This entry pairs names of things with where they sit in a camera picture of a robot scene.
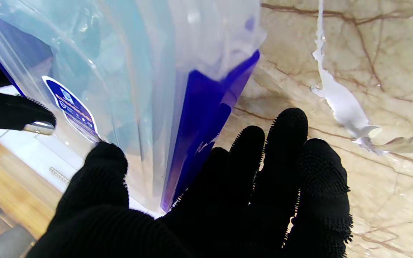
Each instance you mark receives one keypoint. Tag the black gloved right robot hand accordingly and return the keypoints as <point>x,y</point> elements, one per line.
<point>5,107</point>

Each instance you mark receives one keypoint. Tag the wooden kitchen countertop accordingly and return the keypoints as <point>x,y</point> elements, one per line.
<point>13,182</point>

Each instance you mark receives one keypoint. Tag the white plastic strip scrap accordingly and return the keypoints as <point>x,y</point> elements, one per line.
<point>342,104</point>

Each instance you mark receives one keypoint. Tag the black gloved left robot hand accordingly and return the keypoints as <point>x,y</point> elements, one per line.
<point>210,215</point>

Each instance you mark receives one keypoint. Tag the grey lower kitchen cabinets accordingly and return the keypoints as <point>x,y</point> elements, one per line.
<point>41,154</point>

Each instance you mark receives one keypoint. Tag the clear bubble film sheet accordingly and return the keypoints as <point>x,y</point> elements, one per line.
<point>95,71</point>

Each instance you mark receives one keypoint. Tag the clear container lid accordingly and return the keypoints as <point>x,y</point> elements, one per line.
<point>120,53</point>

